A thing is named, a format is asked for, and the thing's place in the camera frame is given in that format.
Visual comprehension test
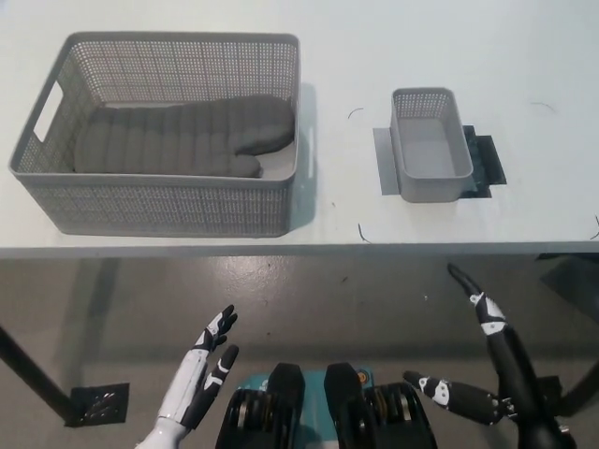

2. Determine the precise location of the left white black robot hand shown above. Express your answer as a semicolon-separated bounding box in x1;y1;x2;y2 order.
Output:
156;304;240;429

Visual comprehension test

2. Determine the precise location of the large grey perforated basket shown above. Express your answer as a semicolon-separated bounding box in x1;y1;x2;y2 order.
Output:
7;31;301;238

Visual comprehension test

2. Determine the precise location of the black table foot plate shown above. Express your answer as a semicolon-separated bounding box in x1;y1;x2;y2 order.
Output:
536;376;563;413
64;382;131;427

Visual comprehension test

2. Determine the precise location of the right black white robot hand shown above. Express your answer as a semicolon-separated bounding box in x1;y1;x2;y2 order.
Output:
402;264;577;449

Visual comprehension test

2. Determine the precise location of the grey quilted oven glove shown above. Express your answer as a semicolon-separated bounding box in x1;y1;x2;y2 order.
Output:
73;94;295;180

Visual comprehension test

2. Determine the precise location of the small grey perforated basket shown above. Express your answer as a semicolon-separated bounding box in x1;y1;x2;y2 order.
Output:
390;86;474;205

